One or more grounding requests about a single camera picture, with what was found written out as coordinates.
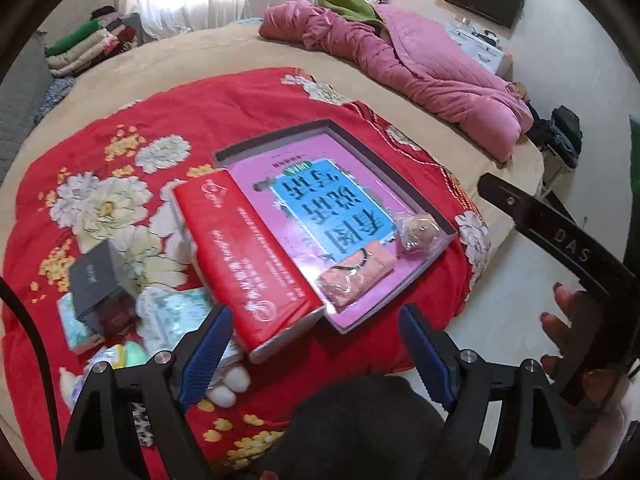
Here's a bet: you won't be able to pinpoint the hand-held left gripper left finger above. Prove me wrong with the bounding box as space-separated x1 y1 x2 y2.
56 304 236 480

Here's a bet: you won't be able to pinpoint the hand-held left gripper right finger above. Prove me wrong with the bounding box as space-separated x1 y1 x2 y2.
398 303 578 480

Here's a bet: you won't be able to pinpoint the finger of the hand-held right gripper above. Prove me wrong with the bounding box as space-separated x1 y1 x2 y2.
477 172 640 307

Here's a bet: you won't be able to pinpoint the bread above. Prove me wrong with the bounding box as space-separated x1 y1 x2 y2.
397 212 443 253

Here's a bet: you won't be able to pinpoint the grey box tray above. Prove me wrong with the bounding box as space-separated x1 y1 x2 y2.
212 119 458 335

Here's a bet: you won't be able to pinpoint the person's right forearm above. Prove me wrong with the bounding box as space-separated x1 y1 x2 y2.
565 390 640 480

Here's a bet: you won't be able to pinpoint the pale green soft item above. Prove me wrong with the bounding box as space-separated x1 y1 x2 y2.
82 341 151 376

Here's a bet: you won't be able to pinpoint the person's right hand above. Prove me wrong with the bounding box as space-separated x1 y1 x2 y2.
540 282 578 388

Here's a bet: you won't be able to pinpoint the white fluffy balls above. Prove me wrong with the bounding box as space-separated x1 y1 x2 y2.
207 365 251 406

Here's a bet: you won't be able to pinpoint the pale green tissue packet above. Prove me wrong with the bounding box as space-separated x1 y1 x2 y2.
56 292 106 356
136 287 246 366

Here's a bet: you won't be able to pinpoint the metal chair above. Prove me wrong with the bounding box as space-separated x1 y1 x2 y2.
537 145 576 201

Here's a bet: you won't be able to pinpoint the dark clothes pile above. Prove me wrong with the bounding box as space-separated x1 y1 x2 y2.
527 105 583 166

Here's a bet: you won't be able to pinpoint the pink cloth packet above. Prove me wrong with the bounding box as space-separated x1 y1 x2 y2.
317 240 398 308

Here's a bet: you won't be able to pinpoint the black box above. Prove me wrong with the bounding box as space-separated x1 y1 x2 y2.
68 240 138 338

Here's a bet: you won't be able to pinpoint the pink book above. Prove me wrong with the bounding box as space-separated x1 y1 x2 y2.
227 132 448 328

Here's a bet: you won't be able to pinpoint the white drawer cabinet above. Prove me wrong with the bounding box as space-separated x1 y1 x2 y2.
445 20 506 73

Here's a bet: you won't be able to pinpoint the pink quilt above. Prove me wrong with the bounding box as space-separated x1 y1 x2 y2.
258 1 535 163

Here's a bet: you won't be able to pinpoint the red floral blanket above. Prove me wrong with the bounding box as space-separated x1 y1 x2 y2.
0 67 493 480

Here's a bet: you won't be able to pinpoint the green blanket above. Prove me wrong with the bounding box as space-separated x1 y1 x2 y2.
315 0 386 23

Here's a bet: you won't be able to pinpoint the bed with tan sheet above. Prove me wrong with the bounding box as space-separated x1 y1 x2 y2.
0 22 546 480

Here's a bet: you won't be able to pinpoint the grey quilted sofa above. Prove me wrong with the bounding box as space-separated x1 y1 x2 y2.
0 35 56 161

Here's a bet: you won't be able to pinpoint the stack of folded clothes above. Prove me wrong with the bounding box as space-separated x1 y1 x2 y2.
44 6 146 78

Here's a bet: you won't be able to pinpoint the black cable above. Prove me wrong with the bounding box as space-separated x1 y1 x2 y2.
0 277 56 461

